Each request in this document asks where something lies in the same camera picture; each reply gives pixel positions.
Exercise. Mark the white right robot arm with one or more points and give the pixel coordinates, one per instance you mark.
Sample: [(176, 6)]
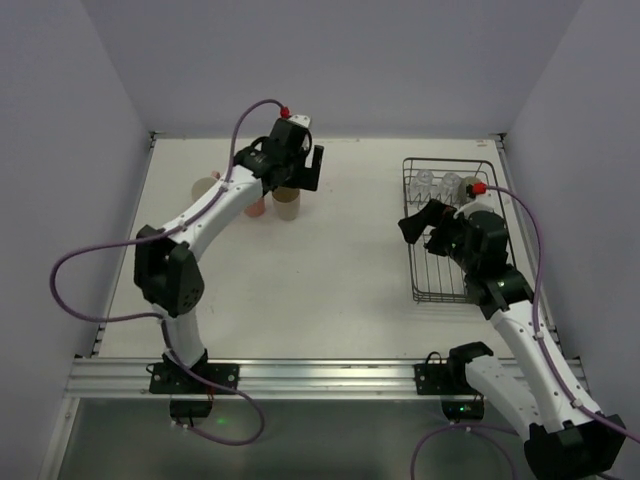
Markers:
[(564, 432)]

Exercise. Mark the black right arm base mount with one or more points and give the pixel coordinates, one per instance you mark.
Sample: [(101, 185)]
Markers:
[(445, 377)]

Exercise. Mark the clear glass cup right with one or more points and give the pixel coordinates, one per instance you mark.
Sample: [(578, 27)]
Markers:
[(449, 185)]

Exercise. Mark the black wire dish rack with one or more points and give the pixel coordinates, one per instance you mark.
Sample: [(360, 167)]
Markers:
[(425, 290)]

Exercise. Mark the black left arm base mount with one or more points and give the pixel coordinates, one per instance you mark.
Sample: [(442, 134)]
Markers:
[(204, 378)]

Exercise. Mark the grey-beige speckled cup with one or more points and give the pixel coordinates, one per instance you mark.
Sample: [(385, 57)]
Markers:
[(465, 183)]

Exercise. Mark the aluminium mounting rail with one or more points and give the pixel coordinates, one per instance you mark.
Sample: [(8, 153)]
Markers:
[(275, 379)]

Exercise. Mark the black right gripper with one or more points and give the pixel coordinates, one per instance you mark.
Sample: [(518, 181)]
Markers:
[(438, 230)]

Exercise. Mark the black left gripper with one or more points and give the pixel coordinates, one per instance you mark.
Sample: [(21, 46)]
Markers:
[(304, 176)]

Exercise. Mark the matte pink tumbler cup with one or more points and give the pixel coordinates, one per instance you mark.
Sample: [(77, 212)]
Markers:
[(256, 209)]

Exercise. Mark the clear glass cup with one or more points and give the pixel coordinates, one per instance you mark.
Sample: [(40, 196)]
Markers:
[(421, 185), (449, 185)]

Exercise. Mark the clear glass cup left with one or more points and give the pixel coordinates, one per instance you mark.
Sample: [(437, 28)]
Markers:
[(421, 185)]

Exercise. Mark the beige cream cup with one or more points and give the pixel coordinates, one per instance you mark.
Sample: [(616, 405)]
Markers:
[(286, 203)]

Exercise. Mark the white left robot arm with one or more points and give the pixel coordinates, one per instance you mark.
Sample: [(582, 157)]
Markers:
[(166, 260)]

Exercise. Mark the glossy pink handled mug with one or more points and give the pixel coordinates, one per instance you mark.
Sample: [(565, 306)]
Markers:
[(203, 185)]

